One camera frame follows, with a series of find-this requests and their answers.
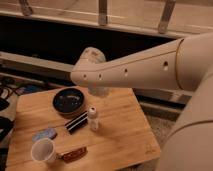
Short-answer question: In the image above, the small clear plastic bottle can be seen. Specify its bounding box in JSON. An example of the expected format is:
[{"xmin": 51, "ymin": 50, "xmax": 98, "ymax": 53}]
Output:
[{"xmin": 87, "ymin": 107, "xmax": 99, "ymax": 131}]

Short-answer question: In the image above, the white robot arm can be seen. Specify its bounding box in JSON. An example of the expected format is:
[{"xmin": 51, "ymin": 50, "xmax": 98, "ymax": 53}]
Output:
[{"xmin": 70, "ymin": 32, "xmax": 213, "ymax": 171}]

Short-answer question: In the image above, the black bowl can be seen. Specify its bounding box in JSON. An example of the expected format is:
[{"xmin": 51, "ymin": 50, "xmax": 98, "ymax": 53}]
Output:
[{"xmin": 52, "ymin": 88, "xmax": 84, "ymax": 115}]

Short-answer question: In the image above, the black striped box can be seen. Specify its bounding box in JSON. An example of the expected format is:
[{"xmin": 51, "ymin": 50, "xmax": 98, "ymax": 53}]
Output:
[{"xmin": 65, "ymin": 114, "xmax": 87, "ymax": 133}]

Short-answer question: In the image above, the wooden table board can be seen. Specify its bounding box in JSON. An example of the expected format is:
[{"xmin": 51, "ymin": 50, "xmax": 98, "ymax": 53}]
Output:
[{"xmin": 6, "ymin": 88, "xmax": 160, "ymax": 171}]

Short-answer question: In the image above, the brown snack bar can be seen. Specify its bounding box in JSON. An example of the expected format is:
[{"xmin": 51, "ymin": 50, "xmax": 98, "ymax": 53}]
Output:
[{"xmin": 61, "ymin": 147, "xmax": 87, "ymax": 162}]

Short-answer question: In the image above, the metal railing frame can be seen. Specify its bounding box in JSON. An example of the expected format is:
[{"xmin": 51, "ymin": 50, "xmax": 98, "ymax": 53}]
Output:
[{"xmin": 0, "ymin": 0, "xmax": 213, "ymax": 37}]

